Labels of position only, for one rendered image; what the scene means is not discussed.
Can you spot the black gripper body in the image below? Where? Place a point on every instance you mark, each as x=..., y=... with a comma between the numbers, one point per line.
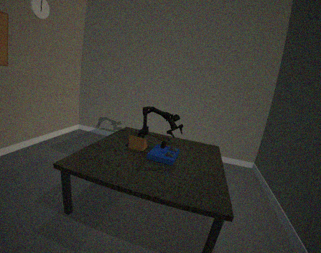
x=174, y=127

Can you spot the blue flat deck plate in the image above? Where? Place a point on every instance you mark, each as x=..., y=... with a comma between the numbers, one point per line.
x=168, y=155

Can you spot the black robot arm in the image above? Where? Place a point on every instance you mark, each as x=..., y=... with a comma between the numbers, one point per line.
x=145, y=130

